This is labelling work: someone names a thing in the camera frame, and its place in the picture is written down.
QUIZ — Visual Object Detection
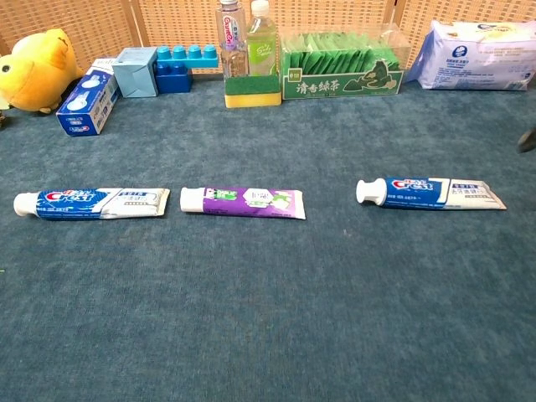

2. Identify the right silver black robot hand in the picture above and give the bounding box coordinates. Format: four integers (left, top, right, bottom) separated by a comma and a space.
517, 128, 536, 155

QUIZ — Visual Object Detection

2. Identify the blue white Crest toothpaste tube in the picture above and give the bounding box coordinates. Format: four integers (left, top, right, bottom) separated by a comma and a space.
13, 187, 172, 221
355, 177, 508, 211

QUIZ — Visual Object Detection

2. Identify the purple toothpaste tube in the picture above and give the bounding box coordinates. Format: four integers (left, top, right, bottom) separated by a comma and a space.
179, 187, 307, 221

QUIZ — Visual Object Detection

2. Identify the blue toothpaste carton box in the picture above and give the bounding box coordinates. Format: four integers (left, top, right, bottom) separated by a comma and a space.
55, 58, 122, 137

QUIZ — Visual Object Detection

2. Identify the white blue tissue pack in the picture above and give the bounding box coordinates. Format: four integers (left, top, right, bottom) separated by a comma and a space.
404, 18, 536, 91

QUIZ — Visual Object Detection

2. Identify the green tea bag box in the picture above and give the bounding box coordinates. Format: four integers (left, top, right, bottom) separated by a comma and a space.
279, 23, 410, 101

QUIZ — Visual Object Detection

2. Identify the green yellow sponge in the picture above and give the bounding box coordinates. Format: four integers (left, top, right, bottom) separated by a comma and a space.
224, 74, 283, 109

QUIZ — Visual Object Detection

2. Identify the green drink bottle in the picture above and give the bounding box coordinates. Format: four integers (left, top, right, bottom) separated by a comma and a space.
245, 0, 281, 79

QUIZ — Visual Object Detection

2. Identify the teal carpet table cover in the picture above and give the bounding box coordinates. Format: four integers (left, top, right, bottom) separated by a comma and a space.
0, 75, 536, 402

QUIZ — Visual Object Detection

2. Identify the clear bottle pink label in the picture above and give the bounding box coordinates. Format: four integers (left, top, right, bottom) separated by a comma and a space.
214, 0, 249, 80

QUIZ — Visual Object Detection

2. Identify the long light blue building block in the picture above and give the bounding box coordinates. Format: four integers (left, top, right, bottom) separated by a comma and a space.
156, 44, 220, 70

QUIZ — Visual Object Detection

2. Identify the dark blue building block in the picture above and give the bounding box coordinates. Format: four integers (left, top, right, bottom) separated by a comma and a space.
155, 62, 194, 95

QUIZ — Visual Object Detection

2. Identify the light blue carton box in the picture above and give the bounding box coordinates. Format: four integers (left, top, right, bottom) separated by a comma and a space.
111, 47, 160, 99

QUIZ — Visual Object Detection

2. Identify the wicker folding screen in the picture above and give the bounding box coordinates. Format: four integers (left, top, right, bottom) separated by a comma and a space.
0, 0, 536, 72

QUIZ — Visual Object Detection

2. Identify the yellow chick plush toy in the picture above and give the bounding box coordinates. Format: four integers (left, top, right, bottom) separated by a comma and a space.
0, 28, 85, 115

